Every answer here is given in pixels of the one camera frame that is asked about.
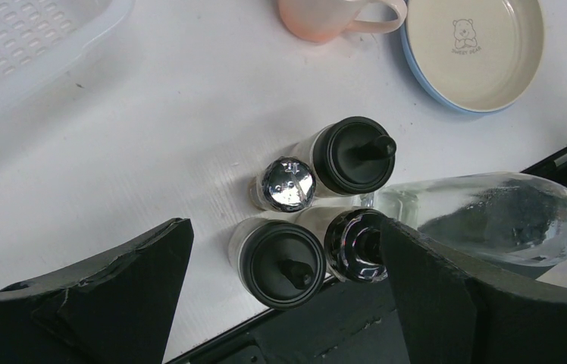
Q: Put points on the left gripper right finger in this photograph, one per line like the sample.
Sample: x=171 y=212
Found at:
x=454 y=308

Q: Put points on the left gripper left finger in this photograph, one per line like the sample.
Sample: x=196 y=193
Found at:
x=115 y=307

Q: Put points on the glass bottle gold pourer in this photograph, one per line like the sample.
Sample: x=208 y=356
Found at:
x=516 y=221

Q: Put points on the spice jar black lid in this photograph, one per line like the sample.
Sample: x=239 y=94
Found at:
x=351 y=240
x=352 y=157
x=280 y=263

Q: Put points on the cream plate with bear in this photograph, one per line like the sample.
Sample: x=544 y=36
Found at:
x=474 y=57

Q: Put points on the white perforated plastic basket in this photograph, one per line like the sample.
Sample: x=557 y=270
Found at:
x=42 y=40

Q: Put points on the pink mug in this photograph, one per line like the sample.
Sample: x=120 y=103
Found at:
x=321 y=21

